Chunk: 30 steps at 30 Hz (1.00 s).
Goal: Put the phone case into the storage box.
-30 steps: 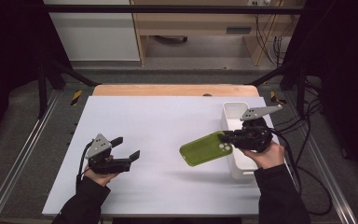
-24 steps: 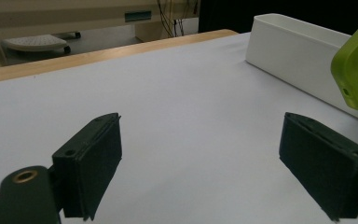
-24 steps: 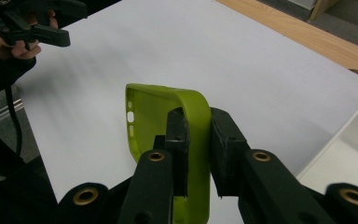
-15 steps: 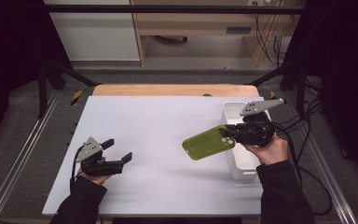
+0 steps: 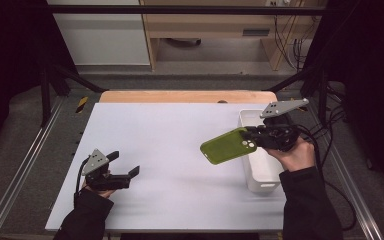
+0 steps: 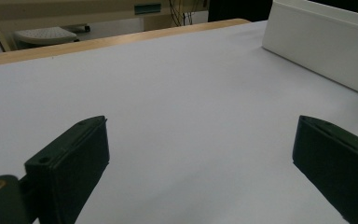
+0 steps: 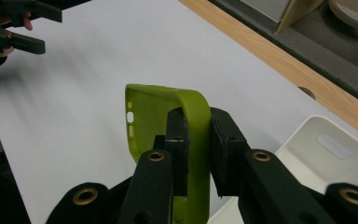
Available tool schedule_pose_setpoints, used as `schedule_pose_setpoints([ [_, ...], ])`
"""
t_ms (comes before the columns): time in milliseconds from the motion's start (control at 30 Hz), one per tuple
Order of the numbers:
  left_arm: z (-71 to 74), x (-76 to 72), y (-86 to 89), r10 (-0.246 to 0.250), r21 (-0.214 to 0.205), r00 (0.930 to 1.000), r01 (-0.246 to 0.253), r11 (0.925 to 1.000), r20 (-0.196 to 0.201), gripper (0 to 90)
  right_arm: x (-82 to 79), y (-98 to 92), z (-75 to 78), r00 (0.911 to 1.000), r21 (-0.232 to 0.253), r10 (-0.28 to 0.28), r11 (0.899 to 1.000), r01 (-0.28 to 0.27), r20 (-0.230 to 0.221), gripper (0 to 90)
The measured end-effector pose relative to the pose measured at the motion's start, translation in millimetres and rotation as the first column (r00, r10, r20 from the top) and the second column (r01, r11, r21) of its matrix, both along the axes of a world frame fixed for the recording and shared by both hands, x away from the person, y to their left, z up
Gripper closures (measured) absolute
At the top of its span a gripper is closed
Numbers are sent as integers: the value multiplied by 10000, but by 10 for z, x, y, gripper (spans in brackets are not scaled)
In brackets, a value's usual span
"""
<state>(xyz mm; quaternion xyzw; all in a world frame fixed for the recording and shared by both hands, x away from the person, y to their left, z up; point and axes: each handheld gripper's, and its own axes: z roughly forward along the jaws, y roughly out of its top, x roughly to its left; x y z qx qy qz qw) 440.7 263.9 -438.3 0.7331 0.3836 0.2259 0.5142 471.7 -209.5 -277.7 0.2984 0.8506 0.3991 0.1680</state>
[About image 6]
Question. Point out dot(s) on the grey perforated pedestal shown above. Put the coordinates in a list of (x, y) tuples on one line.
[(43, 36)]

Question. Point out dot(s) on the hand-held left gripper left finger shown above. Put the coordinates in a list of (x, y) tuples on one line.
[(71, 161)]

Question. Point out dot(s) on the wooden desk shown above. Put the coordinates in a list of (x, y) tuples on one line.
[(74, 11)]

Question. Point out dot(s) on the white plastic bin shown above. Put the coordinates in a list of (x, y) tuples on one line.
[(317, 43)]

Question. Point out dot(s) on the black curtain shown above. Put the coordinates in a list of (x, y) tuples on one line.
[(239, 9)]

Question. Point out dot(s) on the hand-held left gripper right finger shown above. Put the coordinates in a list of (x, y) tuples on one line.
[(338, 168)]

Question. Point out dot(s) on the white table sheet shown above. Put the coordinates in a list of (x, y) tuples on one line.
[(183, 93)]

